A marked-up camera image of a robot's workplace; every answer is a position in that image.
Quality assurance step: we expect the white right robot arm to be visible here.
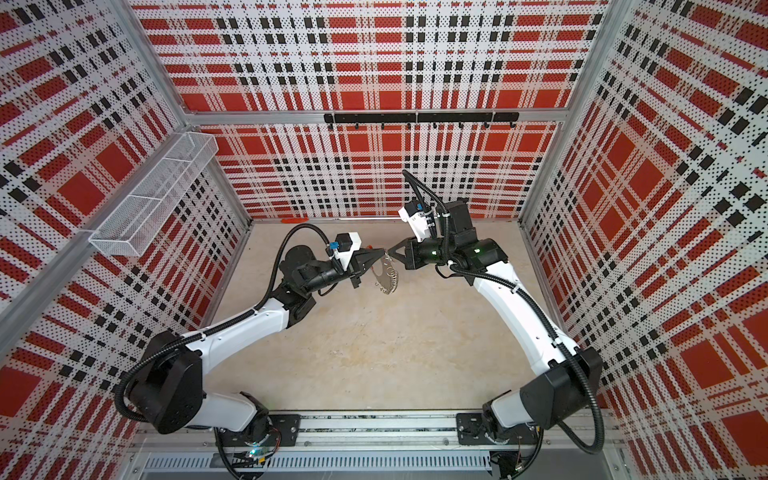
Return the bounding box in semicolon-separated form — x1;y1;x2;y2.
388;200;605;454

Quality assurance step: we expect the metal keyring gauge red handle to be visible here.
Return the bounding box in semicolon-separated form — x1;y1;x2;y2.
369;252;399;295

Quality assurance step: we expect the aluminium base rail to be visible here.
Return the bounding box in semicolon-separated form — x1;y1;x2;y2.
119;410;634;479

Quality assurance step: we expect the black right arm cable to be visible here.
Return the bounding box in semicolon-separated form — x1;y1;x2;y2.
401;169;605;479

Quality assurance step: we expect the white wire mesh basket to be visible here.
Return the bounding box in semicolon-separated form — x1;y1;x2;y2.
89;132;218;257

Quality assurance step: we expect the black hook rail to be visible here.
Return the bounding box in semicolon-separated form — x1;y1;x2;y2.
323;111;520;128

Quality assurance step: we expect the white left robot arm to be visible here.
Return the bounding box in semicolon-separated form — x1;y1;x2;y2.
115;242;386;444

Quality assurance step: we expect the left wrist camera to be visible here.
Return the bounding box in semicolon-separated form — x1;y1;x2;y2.
328;232;362;272

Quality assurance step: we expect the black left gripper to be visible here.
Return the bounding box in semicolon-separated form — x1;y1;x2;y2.
304;248;386;294

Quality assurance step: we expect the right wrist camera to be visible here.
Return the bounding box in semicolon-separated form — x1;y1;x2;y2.
398;200;437;242

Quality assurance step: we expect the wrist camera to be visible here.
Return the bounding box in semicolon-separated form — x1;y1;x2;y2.
328;232;362;272
398;200;437;242

